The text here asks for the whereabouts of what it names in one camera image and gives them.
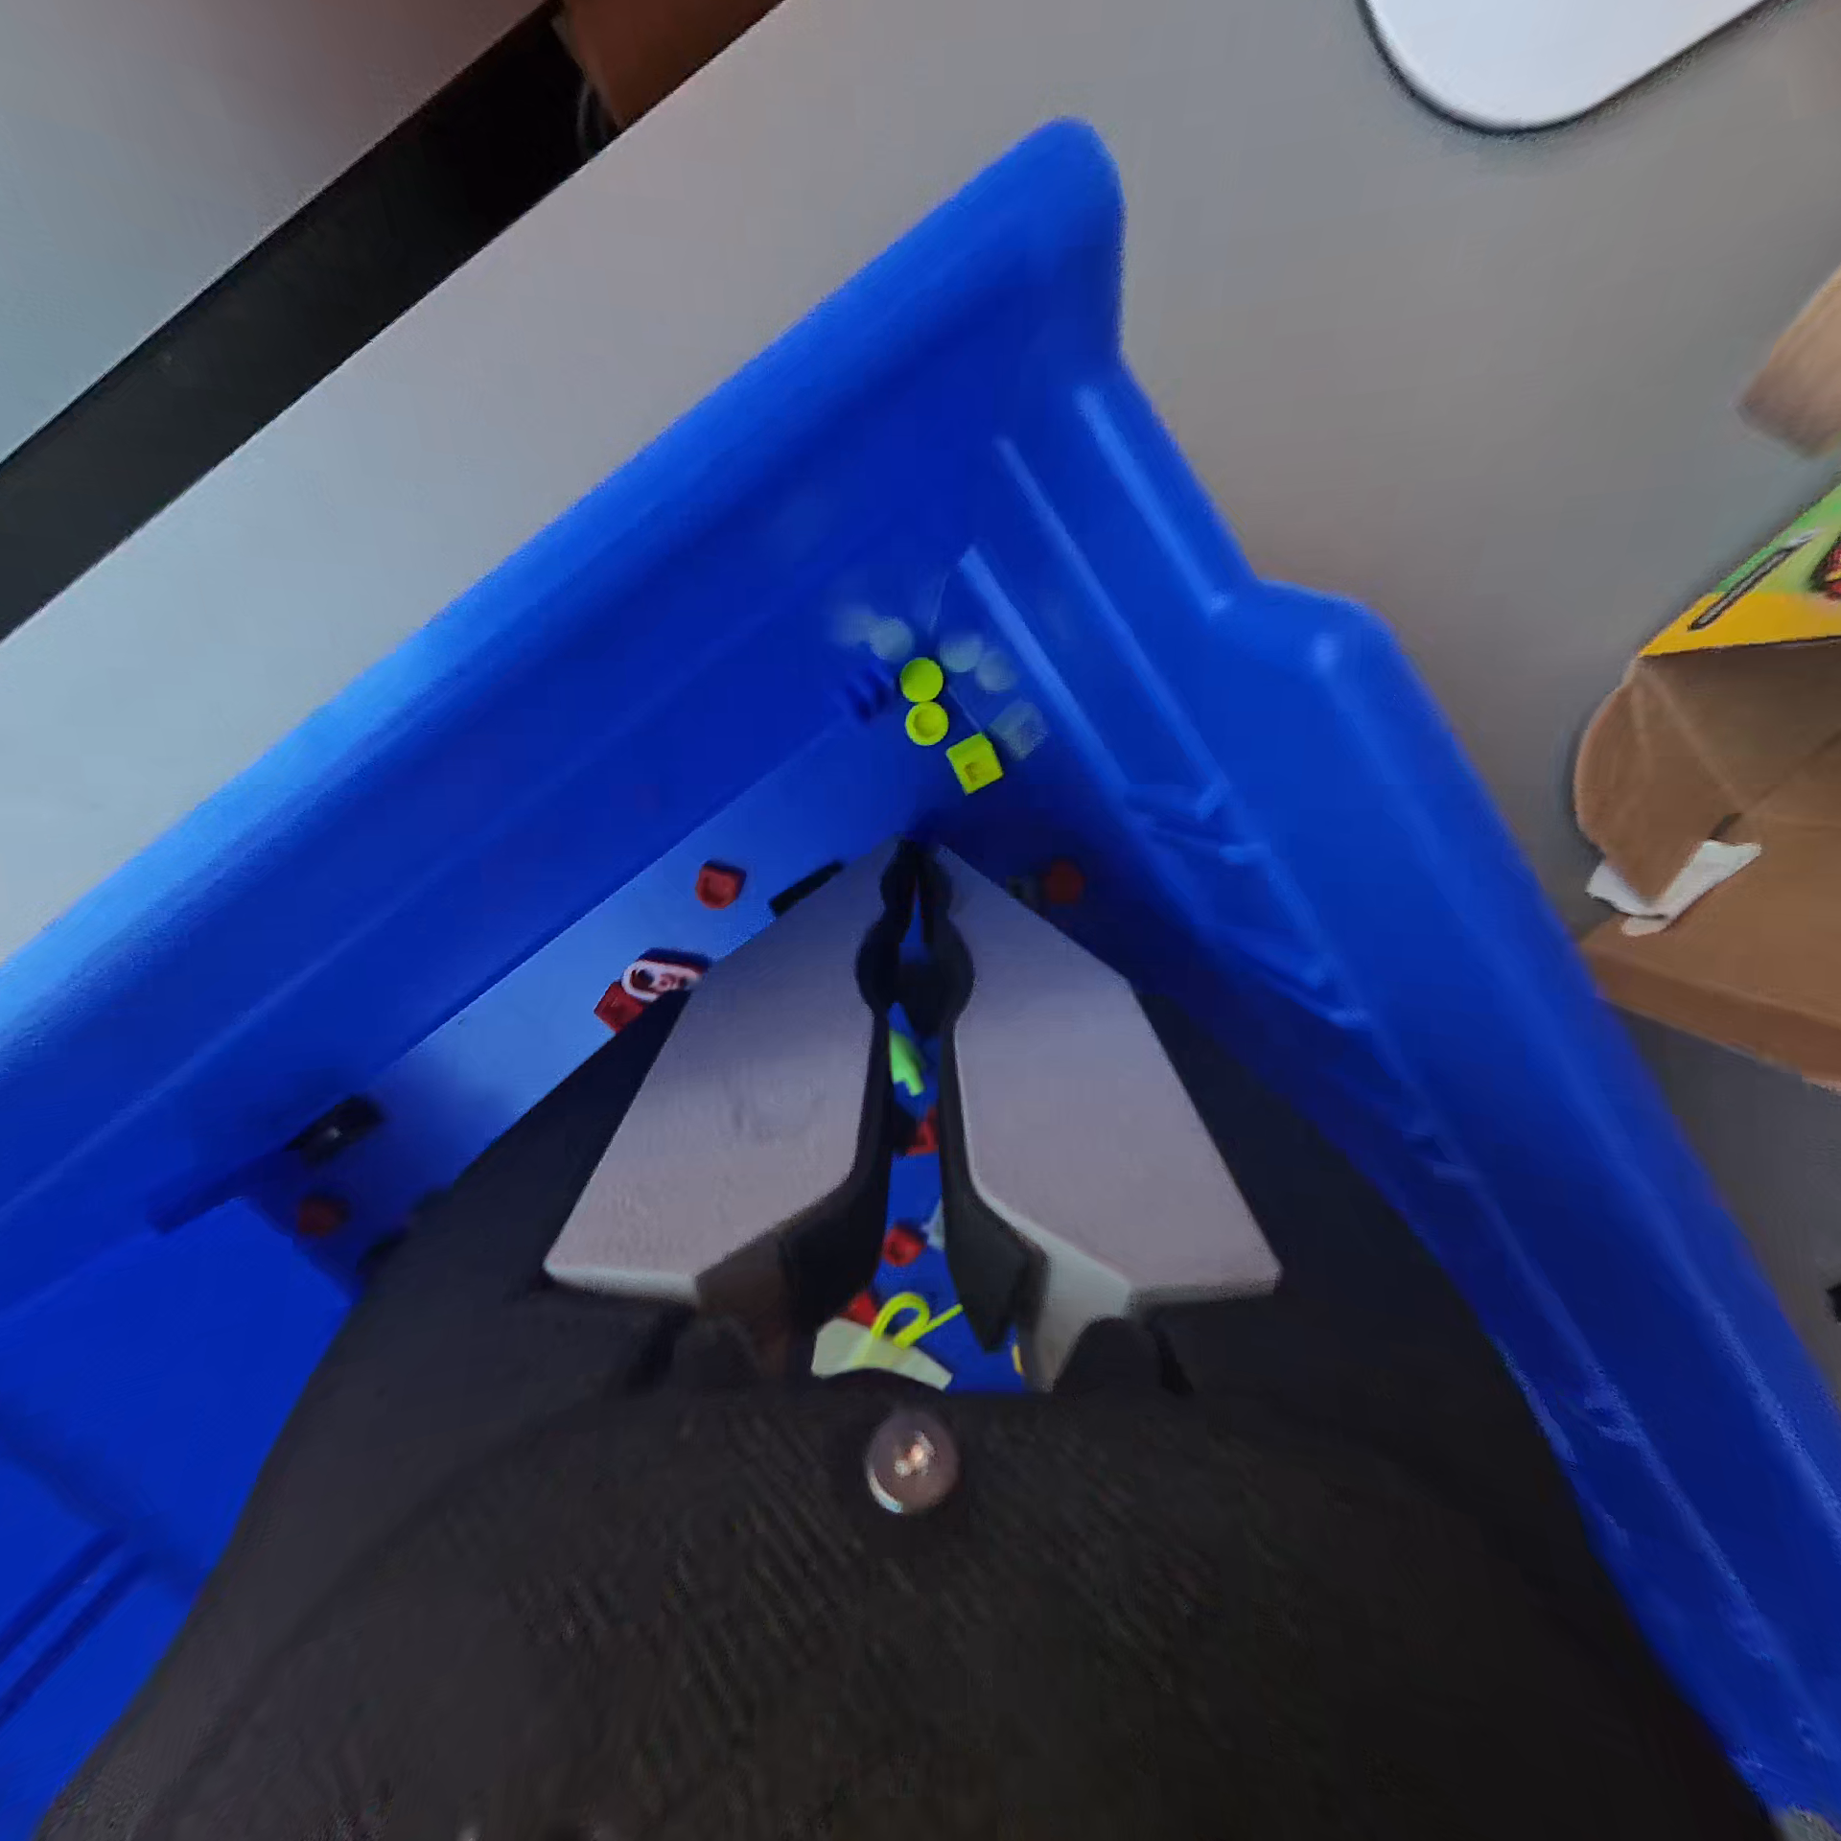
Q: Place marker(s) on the white rounded board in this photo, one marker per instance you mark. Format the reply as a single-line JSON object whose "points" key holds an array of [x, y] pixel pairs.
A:
{"points": [[1539, 51]]}

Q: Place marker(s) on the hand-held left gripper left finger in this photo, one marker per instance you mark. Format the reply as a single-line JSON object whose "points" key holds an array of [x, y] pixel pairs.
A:
{"points": [[720, 1123]]}

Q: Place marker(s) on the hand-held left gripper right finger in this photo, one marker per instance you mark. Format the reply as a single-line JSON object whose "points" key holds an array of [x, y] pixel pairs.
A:
{"points": [[1095, 1135]]}

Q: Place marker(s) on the light wooden post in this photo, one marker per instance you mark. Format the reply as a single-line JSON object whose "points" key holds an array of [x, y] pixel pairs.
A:
{"points": [[1805, 372]]}

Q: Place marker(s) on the white piece with lime band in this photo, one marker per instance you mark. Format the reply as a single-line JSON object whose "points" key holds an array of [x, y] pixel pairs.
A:
{"points": [[865, 1354]]}

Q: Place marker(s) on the lime round lego stud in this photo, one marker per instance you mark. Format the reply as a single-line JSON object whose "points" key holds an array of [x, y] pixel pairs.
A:
{"points": [[921, 679], [926, 724]]}

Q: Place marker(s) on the lime curved lego piece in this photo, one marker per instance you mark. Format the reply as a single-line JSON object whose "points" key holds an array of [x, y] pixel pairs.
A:
{"points": [[906, 1064]]}

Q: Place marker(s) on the printed cardboard lego box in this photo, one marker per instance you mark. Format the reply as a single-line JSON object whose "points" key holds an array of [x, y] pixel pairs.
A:
{"points": [[1697, 719]]}

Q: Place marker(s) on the scattered red lego pieces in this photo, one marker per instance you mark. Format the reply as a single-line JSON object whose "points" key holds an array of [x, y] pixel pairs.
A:
{"points": [[718, 884]]}

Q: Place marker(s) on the blue plastic bin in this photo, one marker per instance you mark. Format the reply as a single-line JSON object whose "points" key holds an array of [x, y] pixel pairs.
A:
{"points": [[574, 647]]}

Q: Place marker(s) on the lime square lego brick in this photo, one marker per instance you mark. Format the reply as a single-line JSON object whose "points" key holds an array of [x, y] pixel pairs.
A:
{"points": [[977, 762]]}

